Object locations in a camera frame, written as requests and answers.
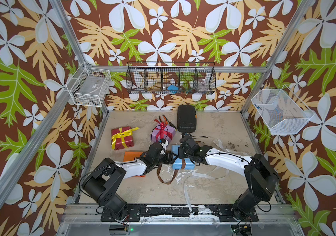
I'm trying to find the brown ribbon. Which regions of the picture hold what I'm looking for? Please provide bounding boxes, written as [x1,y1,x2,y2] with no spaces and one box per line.
[159,164,187,185]

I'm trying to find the light blue gift box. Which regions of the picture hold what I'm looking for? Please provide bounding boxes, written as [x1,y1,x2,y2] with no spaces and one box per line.
[172,145,195,170]

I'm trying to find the purple gift box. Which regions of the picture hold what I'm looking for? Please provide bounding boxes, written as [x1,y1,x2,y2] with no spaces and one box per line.
[150,123,176,144]

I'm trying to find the orange gift box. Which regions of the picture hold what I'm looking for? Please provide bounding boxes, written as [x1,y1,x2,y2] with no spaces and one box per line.
[123,151,146,179]

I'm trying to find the white satin ribbon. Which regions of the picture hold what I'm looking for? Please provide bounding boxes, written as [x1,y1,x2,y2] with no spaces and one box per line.
[183,138,251,211]

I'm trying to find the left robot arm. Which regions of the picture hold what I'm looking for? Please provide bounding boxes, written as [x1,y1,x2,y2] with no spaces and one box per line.
[80,139,169,220]

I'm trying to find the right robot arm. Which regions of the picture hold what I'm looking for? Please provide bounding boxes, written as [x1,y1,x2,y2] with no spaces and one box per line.
[178,133,280,221]

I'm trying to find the yellow satin ribbon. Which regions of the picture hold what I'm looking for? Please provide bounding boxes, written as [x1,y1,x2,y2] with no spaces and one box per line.
[111,126,140,150]

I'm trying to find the dark red gift box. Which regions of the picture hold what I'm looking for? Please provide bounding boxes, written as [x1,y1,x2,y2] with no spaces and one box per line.
[111,126,135,151]

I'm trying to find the black hard case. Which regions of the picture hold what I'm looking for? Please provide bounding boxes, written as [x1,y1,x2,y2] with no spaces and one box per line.
[177,105,197,133]

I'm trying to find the blue object in basket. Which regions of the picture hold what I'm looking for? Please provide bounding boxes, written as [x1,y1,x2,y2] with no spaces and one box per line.
[168,85,180,94]

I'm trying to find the orange handled pliers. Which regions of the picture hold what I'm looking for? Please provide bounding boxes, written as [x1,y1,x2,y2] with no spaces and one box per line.
[159,115,177,129]

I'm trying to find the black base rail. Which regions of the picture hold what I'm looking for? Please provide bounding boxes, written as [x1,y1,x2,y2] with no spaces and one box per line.
[64,203,275,223]

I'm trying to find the black wire basket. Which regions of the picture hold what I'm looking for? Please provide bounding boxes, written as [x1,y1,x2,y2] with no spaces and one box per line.
[126,62,217,94]

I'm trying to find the white wire basket left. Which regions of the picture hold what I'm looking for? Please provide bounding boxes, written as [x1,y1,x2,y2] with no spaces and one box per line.
[67,65,112,107]

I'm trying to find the white wire basket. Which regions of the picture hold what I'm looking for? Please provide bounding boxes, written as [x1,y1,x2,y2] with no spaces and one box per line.
[67,65,112,107]
[251,86,315,135]

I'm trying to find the white wire basket right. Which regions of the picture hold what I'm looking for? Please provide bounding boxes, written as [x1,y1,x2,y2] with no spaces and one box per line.
[251,86,315,135]

